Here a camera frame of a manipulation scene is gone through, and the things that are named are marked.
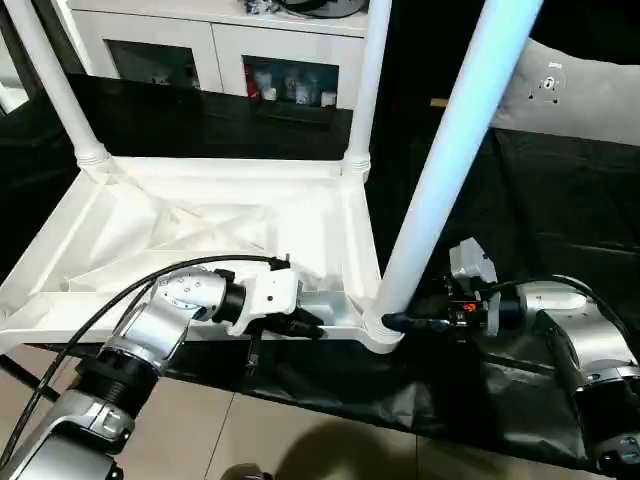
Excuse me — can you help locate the grey white pillow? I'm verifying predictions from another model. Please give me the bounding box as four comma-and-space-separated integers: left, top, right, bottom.
490, 38, 640, 149

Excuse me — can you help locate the dark round kitchen appliance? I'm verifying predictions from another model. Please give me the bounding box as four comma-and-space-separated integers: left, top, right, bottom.
282, 0, 371, 21

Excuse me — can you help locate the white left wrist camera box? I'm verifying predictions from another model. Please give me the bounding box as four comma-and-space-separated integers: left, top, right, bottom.
232, 264, 303, 337

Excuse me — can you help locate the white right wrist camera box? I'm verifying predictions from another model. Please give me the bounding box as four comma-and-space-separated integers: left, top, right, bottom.
447, 237, 499, 297

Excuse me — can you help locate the black metal floor bar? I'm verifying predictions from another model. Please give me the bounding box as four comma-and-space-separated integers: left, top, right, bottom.
0, 352, 49, 393

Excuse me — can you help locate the white plastic table top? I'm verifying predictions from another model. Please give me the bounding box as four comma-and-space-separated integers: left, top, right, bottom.
0, 152, 405, 357

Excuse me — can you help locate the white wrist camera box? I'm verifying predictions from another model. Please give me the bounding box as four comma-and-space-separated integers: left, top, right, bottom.
447, 237, 499, 297
232, 264, 303, 337

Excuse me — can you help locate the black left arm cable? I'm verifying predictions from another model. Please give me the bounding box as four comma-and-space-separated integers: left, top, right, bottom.
0, 254, 293, 471

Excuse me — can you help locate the black cabinet with yellow label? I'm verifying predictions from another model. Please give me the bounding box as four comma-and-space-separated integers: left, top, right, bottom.
366, 0, 561, 136

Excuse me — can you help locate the white plastic table leg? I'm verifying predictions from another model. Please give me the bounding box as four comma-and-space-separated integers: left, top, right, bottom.
3, 0, 113, 171
342, 0, 393, 177
372, 0, 545, 331

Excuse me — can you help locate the black work mat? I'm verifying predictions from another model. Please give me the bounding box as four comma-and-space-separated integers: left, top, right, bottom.
0, 72, 640, 471

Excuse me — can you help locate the grey curtain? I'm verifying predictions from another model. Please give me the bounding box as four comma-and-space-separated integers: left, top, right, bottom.
0, 0, 63, 113

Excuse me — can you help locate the white glass-door cabinet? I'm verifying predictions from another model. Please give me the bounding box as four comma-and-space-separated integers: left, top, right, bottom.
65, 0, 373, 111

